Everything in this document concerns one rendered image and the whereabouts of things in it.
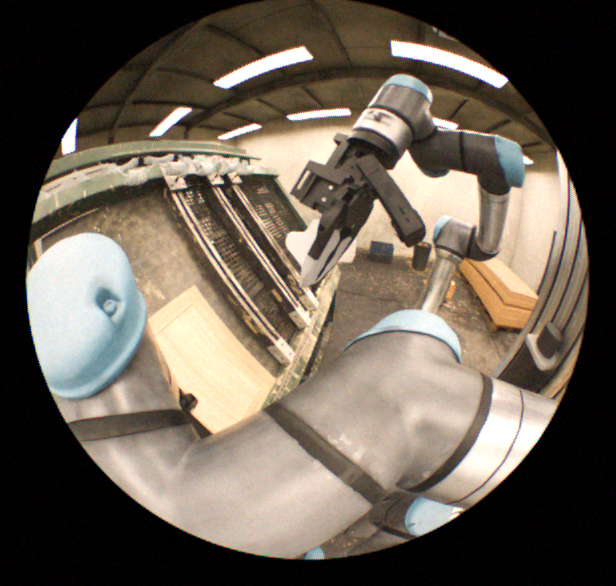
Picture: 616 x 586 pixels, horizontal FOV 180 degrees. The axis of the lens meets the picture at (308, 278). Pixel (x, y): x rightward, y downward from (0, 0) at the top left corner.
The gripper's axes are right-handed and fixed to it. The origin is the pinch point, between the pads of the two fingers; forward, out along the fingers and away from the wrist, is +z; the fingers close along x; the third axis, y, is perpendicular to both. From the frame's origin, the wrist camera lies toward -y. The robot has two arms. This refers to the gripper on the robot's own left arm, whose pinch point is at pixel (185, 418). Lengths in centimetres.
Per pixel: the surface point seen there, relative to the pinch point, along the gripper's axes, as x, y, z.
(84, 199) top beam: -1, 79, -12
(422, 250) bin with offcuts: -444, -143, 16
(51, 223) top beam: 17, 79, -9
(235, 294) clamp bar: -50, 24, 22
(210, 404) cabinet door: -9.8, 1.7, 35.4
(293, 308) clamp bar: -80, 2, 37
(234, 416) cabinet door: -12.8, -7.9, 40.5
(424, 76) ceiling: -331, 48, -302
